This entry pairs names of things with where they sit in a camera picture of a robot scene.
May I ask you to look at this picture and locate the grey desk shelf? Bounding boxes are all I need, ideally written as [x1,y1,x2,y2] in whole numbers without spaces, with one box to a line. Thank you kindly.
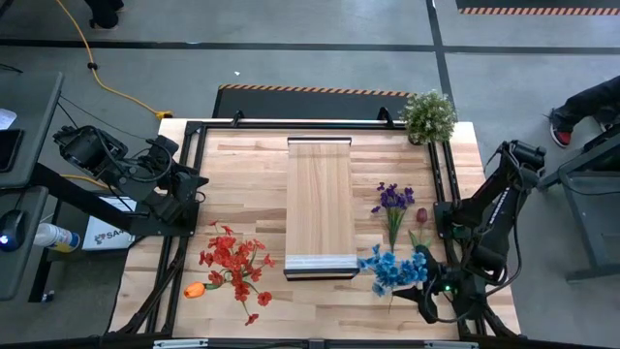
[0,186,49,301]

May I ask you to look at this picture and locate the grey desk top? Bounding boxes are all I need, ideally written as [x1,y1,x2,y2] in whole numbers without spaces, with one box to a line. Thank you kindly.
[0,71,66,190]

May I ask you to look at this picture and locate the red black sneaker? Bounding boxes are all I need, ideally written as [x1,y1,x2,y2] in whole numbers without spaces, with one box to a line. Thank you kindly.
[549,120,574,149]

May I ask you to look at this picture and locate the black table frame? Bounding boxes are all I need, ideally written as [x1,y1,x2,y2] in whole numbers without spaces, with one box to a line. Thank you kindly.
[104,106,523,349]

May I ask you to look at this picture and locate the white plastic bottle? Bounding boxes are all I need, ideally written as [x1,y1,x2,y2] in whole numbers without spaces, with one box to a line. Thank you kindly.
[33,222,81,254]

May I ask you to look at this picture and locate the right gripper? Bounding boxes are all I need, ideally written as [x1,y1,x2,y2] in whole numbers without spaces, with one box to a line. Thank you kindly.
[391,244,445,325]

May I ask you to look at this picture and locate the white printed box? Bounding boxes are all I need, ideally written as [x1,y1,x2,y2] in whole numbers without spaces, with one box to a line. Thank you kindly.
[80,196,140,252]

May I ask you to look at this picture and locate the long yellow cable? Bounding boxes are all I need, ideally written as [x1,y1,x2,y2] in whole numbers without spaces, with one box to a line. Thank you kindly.
[54,0,173,121]

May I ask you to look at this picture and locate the blue flower bunch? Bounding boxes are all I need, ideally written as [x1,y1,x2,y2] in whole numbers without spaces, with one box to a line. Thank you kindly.
[356,243,431,311]

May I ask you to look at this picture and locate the orange tulip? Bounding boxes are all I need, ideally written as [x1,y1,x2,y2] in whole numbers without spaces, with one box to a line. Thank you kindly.
[182,279,232,301]

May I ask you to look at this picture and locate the black tablet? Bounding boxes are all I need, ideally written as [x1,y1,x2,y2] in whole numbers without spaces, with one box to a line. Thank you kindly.
[0,128,25,174]

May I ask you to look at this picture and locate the red poppy flower bunch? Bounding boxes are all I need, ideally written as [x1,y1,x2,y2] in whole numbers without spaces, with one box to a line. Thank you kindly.
[227,239,277,327]
[198,220,243,292]

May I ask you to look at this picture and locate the grey metal desk frame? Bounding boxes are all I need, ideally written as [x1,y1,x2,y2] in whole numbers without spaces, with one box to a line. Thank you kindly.
[535,126,620,283]

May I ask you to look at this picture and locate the black computer mouse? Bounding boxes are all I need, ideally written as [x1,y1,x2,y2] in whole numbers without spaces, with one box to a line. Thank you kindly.
[0,208,27,253]

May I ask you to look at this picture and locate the black mat striped edge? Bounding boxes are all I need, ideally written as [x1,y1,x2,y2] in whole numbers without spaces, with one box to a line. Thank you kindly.
[211,82,418,120]
[454,0,620,16]

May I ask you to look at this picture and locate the black slanted support beam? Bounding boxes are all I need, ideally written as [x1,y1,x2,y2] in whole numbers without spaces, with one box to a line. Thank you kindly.
[28,162,146,234]

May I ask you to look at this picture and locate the person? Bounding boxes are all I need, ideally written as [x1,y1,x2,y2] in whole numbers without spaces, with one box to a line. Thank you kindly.
[549,75,620,149]
[82,0,126,30]

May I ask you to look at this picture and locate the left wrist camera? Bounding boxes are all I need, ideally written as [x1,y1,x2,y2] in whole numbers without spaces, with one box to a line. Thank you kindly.
[144,135,181,166]

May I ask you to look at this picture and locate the potted green plant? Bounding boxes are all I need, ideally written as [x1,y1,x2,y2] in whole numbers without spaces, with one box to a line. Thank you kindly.
[399,89,459,146]

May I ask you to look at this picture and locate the wooden board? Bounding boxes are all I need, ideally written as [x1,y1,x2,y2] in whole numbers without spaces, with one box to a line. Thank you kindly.
[283,135,360,282]

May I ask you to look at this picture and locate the black floor cable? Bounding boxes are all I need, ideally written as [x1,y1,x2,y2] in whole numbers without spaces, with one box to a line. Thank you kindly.
[57,94,149,141]

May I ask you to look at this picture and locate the purple flower bunch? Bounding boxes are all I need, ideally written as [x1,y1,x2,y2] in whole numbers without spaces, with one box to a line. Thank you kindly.
[370,181,417,253]

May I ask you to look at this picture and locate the short yellow cable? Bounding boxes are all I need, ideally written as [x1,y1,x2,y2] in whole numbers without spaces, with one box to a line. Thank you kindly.
[60,173,111,191]

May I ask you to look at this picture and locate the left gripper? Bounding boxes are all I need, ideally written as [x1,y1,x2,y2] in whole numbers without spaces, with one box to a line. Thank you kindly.
[138,162,210,205]

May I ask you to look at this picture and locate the black desk leg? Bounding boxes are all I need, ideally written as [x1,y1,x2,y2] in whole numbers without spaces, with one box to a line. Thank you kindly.
[27,198,64,304]

